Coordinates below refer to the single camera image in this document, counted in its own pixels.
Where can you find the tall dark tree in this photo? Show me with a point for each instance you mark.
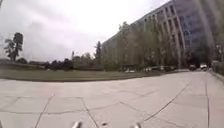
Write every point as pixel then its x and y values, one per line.
pixel 17 43

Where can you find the green hedge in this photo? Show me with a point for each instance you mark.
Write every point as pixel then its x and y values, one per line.
pixel 218 67

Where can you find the white vehicle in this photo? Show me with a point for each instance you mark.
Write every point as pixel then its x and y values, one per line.
pixel 203 67

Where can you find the row of dark bushes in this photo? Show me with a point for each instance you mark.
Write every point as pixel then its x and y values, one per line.
pixel 63 64

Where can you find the white car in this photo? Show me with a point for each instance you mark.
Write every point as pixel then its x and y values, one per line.
pixel 129 70

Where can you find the grey concrete slab pavement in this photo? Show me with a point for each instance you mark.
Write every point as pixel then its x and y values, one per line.
pixel 133 96

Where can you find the large grey office building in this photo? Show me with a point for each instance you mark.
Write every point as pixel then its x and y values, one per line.
pixel 195 26

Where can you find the green grass lawn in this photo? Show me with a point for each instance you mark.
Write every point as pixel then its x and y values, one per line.
pixel 66 75

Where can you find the row of trees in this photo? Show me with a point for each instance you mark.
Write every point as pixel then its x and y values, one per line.
pixel 140 50

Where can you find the robot's own part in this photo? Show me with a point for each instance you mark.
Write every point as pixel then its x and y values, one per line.
pixel 136 125
pixel 76 125

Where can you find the row of parked vehicles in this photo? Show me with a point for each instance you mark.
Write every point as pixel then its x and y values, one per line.
pixel 160 68

